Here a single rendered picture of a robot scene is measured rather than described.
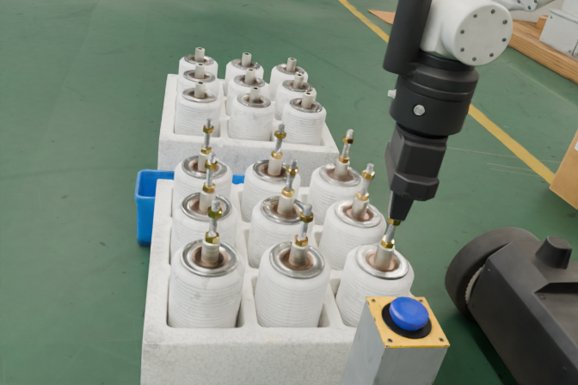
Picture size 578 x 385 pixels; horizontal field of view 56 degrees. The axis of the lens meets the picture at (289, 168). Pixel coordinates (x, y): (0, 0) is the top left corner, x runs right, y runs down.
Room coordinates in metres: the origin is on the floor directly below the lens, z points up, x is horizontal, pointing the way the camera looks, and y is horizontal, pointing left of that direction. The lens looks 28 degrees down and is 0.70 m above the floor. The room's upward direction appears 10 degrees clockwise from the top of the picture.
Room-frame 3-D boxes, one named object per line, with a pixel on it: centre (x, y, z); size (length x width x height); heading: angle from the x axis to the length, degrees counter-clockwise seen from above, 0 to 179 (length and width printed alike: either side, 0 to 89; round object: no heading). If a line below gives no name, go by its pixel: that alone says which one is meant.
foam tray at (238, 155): (1.23, 0.13, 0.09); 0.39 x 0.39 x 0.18; 13
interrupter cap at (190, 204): (0.67, 0.11, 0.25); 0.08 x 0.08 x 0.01
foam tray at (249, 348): (0.70, -0.01, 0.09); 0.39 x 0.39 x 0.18; 14
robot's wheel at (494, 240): (0.85, -0.43, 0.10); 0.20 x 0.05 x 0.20; 106
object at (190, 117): (1.09, 0.22, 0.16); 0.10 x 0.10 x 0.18
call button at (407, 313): (0.44, -0.15, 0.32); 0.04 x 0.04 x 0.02
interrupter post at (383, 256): (0.62, -0.15, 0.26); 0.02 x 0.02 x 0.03
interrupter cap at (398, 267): (0.62, -0.15, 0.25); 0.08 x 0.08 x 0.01
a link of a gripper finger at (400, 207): (0.60, -0.15, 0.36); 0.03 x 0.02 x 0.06; 91
